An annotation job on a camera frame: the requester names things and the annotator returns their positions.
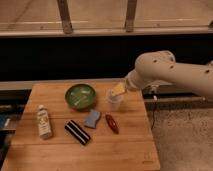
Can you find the wooden table board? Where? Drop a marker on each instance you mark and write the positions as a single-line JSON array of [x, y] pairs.
[[132, 149]]

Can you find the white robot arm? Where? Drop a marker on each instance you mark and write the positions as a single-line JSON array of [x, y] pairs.
[[161, 66]]

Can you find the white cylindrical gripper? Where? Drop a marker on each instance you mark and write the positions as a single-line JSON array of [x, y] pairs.
[[120, 88]]

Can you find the white plastic bottle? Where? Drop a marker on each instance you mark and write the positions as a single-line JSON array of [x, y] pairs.
[[44, 124]]

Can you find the white blue sponge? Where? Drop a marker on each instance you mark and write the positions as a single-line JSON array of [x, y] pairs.
[[92, 119]]

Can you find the black white striped block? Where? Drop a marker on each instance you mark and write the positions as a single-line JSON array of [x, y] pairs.
[[76, 131]]

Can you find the left metal frame leg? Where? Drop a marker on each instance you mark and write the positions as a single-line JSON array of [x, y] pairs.
[[65, 16]]

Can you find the green ceramic bowl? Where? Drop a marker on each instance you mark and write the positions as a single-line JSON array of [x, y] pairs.
[[80, 96]]

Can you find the right metal frame leg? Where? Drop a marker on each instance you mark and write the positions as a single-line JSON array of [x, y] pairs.
[[130, 15]]

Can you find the metal frame leg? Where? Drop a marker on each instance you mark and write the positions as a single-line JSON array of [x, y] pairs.
[[130, 15], [65, 16]]

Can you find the red chili pepper toy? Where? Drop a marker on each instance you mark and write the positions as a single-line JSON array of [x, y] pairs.
[[111, 123]]

